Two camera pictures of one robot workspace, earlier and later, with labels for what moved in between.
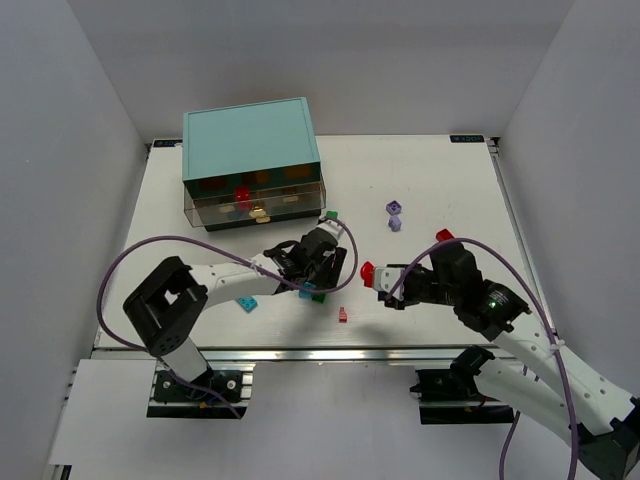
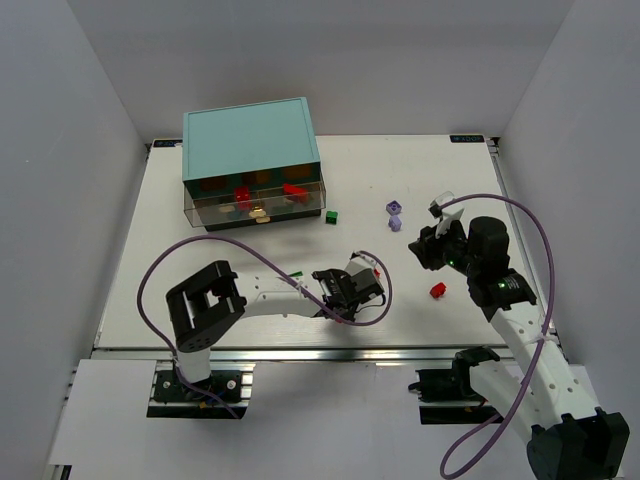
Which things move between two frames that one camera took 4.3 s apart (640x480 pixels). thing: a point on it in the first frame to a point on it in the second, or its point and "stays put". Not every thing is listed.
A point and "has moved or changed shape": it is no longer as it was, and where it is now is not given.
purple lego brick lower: [395, 223] stays put
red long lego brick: [444, 234] has moved or changed shape
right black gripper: [409, 288] to [429, 248]
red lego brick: [243, 198] stays put
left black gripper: [326, 267] to [330, 288]
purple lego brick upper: [393, 207] stays put
